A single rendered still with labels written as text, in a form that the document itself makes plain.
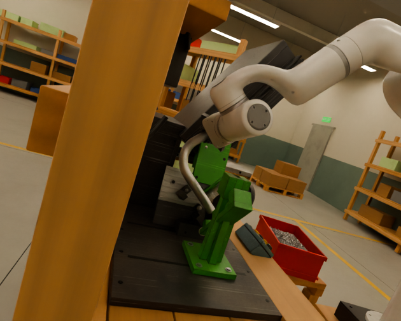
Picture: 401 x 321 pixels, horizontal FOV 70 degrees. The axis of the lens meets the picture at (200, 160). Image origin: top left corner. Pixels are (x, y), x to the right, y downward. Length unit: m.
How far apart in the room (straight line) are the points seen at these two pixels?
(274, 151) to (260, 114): 10.70
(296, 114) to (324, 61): 10.80
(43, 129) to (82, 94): 0.12
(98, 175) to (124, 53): 0.13
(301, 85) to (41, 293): 0.62
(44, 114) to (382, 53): 0.71
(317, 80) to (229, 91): 0.21
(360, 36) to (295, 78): 0.17
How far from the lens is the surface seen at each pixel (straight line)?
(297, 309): 0.89
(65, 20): 10.46
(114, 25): 0.33
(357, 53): 0.78
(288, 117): 11.39
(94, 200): 0.35
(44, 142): 0.44
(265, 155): 11.24
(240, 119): 0.65
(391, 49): 0.82
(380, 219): 7.14
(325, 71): 0.74
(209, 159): 1.02
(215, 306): 0.74
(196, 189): 0.92
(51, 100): 0.43
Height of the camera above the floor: 1.31
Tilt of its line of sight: 9 degrees down
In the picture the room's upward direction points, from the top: 19 degrees clockwise
